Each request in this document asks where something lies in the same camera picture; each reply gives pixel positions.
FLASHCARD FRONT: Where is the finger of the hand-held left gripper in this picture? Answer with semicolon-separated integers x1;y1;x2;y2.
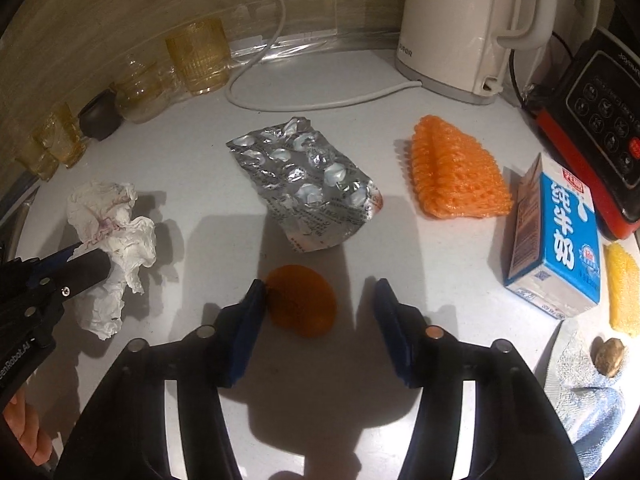
37;249;112;307
30;241;86;276

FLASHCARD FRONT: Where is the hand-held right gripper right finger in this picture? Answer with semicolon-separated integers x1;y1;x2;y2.
372;277;586;480

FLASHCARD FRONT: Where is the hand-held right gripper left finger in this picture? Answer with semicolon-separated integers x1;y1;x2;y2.
52;279;269;480

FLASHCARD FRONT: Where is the white tissue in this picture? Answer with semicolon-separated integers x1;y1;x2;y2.
66;181;158;341

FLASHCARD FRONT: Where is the orange peel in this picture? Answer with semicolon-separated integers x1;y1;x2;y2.
265;264;337;338

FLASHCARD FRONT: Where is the silver blister pack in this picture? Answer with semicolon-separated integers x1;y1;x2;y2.
225;116;385;254

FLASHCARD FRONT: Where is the orange foam fruit net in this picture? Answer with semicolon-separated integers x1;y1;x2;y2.
410;115;514;220

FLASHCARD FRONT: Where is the blue and white milk carton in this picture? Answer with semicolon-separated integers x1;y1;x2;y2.
503;152;602;320

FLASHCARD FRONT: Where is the blue and white cloth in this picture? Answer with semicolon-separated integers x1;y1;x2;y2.
542;320;628;466

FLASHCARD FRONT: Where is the brown nut shell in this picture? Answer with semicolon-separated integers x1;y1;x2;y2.
590;337;626;376

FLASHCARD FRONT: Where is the yellow sponge cloth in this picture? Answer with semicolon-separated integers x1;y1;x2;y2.
603;241;640;337

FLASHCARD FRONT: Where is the person's left hand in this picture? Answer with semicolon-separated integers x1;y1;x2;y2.
1;389;55;468

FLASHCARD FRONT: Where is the amber ribbed glass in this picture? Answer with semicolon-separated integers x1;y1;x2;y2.
12;137;61;182
37;102;88;168

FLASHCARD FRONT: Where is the small black cup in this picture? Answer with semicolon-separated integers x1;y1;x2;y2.
77;89;123;141

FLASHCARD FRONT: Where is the small glass teapot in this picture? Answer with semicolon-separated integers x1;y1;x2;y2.
112;52;173;123

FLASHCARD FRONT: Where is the amber glass cup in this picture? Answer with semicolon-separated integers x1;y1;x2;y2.
165;17;231;96

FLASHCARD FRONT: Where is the red and black blender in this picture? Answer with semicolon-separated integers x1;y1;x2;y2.
522;27;640;241

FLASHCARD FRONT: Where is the white electric kettle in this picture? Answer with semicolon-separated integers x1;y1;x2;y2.
394;0;558;106

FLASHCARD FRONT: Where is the black blender cable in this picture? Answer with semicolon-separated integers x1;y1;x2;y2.
509;30;573;108

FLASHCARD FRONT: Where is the white kettle cable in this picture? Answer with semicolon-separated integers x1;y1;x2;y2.
197;0;426;110

